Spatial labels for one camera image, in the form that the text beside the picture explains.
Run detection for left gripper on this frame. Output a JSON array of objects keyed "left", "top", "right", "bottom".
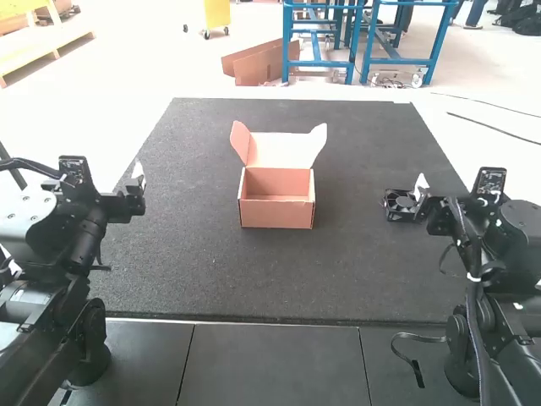
[{"left": 100, "top": 159, "right": 147, "bottom": 224}]

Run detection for cardboard box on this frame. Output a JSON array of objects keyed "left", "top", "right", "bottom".
[{"left": 229, "top": 120, "right": 329, "bottom": 231}]

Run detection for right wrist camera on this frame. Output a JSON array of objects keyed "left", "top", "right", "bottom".
[{"left": 472, "top": 166, "right": 508, "bottom": 198}]

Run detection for black square fan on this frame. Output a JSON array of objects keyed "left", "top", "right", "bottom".
[{"left": 383, "top": 187, "right": 424, "bottom": 223}]

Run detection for black mat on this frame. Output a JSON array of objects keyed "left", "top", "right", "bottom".
[{"left": 90, "top": 97, "right": 479, "bottom": 326}]

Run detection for person's legs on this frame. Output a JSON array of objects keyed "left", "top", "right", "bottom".
[{"left": 462, "top": 0, "right": 488, "bottom": 30}]

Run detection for black stand pole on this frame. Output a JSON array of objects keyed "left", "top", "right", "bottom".
[{"left": 0, "top": 140, "right": 27, "bottom": 191}]

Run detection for flat brown cardboard sheet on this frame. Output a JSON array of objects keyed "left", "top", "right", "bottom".
[{"left": 220, "top": 37, "right": 302, "bottom": 87}]

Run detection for dark base panel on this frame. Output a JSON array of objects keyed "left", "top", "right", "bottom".
[
  {"left": 176, "top": 322, "right": 374, "bottom": 406},
  {"left": 46, "top": 318, "right": 196, "bottom": 406},
  {"left": 358, "top": 325, "right": 468, "bottom": 406}
]

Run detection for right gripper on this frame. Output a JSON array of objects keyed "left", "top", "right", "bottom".
[{"left": 413, "top": 172, "right": 456, "bottom": 237}]

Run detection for wooden pallet rack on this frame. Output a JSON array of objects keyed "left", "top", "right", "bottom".
[{"left": 0, "top": 0, "right": 97, "bottom": 89}]

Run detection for blue frame table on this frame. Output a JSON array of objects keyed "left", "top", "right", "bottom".
[
  {"left": 281, "top": 0, "right": 369, "bottom": 86},
  {"left": 358, "top": 0, "right": 461, "bottom": 88}
]

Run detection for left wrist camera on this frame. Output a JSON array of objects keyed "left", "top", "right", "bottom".
[{"left": 57, "top": 156, "right": 93, "bottom": 188}]

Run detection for black cable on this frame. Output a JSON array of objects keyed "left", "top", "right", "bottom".
[
  {"left": 0, "top": 156, "right": 63, "bottom": 179},
  {"left": 445, "top": 111, "right": 541, "bottom": 148},
  {"left": 390, "top": 331, "right": 450, "bottom": 389}
]

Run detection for yellow wheeled cart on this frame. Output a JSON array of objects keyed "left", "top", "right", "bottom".
[{"left": 183, "top": 0, "right": 232, "bottom": 41}]

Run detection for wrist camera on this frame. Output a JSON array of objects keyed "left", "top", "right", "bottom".
[
  {"left": 472, "top": 166, "right": 508, "bottom": 198},
  {"left": 57, "top": 156, "right": 93, "bottom": 188}
]

